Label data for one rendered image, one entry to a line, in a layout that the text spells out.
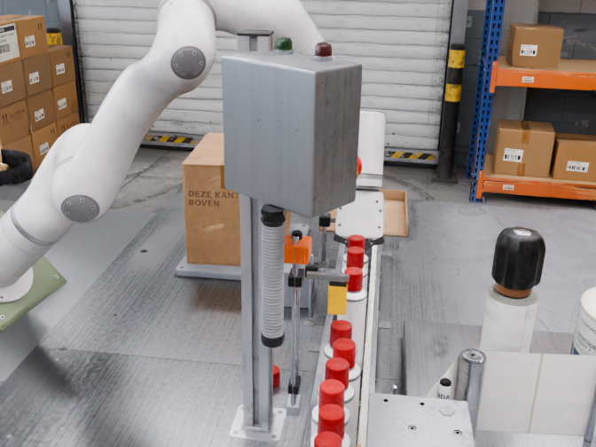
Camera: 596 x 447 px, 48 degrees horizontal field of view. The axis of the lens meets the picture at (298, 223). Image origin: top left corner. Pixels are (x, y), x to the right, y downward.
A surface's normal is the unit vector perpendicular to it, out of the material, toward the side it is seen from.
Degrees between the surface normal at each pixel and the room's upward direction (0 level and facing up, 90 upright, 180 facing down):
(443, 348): 0
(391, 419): 0
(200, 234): 90
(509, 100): 90
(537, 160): 90
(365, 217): 70
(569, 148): 89
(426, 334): 0
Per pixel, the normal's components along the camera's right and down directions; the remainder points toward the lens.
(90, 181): 0.31, 0.29
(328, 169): 0.73, 0.27
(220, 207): -0.08, 0.37
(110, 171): 0.51, 0.39
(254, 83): -0.68, 0.27
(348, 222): -0.12, 0.01
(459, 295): 0.02, -0.93
